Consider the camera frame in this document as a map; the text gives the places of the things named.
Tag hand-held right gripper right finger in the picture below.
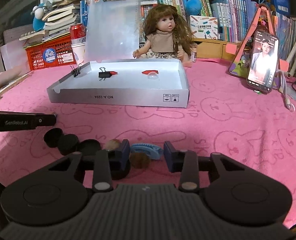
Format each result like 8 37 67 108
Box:
163 141 248 193

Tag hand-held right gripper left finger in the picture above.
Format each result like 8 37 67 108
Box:
48 139 131 193

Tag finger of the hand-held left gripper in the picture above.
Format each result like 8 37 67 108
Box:
37 113 57 128

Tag brown walnut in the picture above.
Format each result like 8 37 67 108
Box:
129 153 150 170
105 139 121 151

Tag black round cap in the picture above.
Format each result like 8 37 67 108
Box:
78 139 101 155
110 166 131 180
57 134 79 155
43 128 63 148

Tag silver cardboard box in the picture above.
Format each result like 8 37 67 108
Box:
47 59 190 108

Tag large black binder clip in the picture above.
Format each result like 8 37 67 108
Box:
98 67 113 81

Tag small black binder clip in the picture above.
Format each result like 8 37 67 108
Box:
70 64 83 78

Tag pink rabbit print towel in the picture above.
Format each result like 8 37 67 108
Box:
0 57 296 228

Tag white paper sheets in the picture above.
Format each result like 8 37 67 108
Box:
0 29 28 73

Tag red soda can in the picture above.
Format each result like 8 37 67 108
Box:
70 23 86 46

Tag blue and white plush toy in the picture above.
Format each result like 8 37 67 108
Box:
32 3 53 32

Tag stack of worn books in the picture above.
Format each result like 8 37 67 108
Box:
19 0 93 43

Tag small brown bottle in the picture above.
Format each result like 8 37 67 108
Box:
190 44 198 63

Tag translucent clipboard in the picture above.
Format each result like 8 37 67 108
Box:
84 0 141 63

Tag pink phone stand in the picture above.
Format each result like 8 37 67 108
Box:
228 4 295 79

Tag brown haired doll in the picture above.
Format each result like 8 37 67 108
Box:
133 4 195 68

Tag white stationery print box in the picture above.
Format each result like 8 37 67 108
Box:
190 15 218 40

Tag smartphone with lit screen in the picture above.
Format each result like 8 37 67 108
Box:
246 30 280 94

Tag row of shelved books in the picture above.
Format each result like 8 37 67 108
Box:
80 0 296 60

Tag white charging cable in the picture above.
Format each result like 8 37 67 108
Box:
275 70 295 113

